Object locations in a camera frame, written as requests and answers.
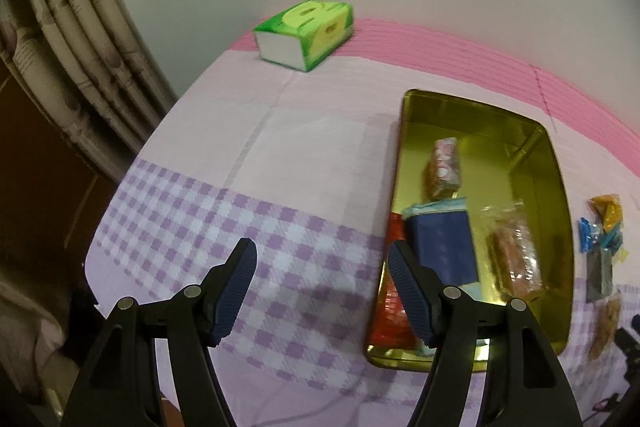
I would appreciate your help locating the blue candy packet white print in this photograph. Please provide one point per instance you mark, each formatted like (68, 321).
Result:
(611, 241)

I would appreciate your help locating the dark blue snack packet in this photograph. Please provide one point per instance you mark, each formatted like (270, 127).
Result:
(445, 242)

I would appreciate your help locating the pink and purple checked tablecloth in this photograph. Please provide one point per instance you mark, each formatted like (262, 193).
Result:
(300, 132)

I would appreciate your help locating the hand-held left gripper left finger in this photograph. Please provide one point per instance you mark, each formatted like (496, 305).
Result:
(235, 292)

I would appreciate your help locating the clear cracker packet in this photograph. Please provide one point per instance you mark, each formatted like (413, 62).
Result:
(515, 257)

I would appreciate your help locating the gold-lined tin box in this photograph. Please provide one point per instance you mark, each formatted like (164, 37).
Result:
(500, 147)

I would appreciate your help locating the light blue thin snack packet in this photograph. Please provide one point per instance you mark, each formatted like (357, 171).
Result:
(585, 232)

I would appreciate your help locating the grey snack packet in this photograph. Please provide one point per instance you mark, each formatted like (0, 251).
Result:
(600, 277)

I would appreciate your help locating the beige patterned curtain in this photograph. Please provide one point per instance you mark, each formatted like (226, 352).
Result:
(75, 32)

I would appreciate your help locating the red snack packet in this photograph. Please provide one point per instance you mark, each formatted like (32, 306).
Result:
(392, 307)

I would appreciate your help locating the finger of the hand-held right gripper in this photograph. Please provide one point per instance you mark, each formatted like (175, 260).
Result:
(631, 338)

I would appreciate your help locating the green tissue box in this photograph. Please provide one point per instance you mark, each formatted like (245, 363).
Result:
(310, 27)

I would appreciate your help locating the pink snack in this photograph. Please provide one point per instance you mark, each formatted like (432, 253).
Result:
(442, 167)

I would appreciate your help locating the pale cloth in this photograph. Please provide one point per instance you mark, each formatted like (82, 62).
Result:
(30, 342)

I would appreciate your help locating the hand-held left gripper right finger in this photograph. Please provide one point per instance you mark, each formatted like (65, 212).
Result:
(410, 297)

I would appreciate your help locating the yellow snack packet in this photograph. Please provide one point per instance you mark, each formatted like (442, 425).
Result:
(607, 207)

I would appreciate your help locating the brown wooden cabinet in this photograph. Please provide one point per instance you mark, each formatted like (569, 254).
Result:
(45, 207)

